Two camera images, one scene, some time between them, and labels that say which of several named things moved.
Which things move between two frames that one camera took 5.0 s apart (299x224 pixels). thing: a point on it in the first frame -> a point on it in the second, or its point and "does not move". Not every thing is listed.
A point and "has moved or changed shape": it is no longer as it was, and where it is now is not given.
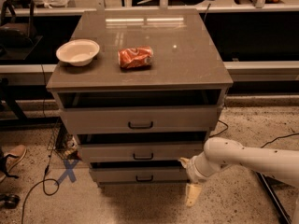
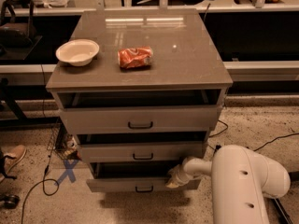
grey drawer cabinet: (140, 90) does not move
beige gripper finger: (192, 193) -> (172, 184)
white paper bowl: (78, 52) does not move
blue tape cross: (69, 165) does not move
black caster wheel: (9, 202) does not move
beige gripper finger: (185, 161) -> (173, 171)
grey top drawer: (103, 119) does not move
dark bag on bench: (16, 35) does not move
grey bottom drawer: (139, 172) has moved or changed shape
